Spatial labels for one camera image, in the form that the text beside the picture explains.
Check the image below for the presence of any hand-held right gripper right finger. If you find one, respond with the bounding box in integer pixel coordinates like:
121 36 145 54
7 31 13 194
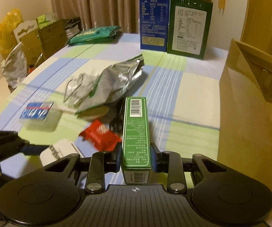
151 144 229 194

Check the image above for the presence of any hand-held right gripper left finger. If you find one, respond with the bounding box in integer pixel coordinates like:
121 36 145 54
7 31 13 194
40 147 123 194

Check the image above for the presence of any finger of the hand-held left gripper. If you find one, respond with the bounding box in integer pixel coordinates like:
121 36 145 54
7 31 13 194
0 145 51 178
0 130 30 148

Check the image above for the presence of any slim green carton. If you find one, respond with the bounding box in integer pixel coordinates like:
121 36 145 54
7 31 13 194
121 96 152 185

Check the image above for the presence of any wire soap dish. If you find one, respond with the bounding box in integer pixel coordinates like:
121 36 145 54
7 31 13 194
64 72 103 107

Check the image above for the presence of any cardboard box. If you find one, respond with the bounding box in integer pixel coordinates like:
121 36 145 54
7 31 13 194
216 38 272 201

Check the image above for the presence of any desktop with checked cloth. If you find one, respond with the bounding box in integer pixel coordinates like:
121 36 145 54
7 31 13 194
0 32 231 194

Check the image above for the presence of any white plastic box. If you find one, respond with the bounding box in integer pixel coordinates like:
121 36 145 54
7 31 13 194
40 139 81 168

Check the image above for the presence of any red snack packet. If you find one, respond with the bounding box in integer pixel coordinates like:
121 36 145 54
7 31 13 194
79 120 122 152

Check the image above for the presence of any small black object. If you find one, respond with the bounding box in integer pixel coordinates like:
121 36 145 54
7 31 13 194
109 99 125 132

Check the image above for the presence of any clear box with blue label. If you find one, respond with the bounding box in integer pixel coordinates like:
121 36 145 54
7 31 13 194
19 101 61 131

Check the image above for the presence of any round brown disc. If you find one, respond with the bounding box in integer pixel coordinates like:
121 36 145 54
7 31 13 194
79 106 110 120

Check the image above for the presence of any crumpled white plastic bag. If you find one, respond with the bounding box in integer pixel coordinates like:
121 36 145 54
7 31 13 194
1 41 29 89

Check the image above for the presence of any silver foil bag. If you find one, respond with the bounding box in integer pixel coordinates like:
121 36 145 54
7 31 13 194
76 54 145 120

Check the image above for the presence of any yellow plastic bag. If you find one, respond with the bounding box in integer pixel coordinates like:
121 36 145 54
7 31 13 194
0 9 23 59

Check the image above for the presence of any brown cardboard carton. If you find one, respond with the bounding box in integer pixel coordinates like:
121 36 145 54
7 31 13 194
38 19 68 61

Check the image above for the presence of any green wipes packet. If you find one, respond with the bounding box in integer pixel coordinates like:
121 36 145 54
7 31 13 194
65 26 122 46

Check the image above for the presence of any small green and white box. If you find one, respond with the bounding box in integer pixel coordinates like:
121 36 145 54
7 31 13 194
37 13 58 29

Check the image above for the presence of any white paper bag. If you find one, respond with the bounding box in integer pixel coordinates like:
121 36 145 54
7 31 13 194
64 16 82 40

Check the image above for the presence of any tall blue milk carton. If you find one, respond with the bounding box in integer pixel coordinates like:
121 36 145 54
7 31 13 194
139 0 172 52

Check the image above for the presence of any tall green milk carton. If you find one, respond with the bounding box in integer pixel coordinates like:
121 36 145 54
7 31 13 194
166 0 213 60

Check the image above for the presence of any brown curtain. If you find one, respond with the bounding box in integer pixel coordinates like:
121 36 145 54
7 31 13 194
48 0 213 35

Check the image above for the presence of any wooden door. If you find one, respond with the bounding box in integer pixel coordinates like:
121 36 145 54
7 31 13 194
241 0 272 65

